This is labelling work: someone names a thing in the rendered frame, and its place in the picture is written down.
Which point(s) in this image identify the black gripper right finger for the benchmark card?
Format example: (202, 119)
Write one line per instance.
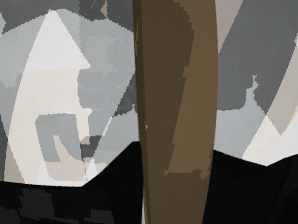
(241, 192)

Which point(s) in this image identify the long brown wooden beam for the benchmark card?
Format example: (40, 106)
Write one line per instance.
(176, 56)

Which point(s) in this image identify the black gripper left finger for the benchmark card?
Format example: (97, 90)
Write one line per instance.
(114, 196)

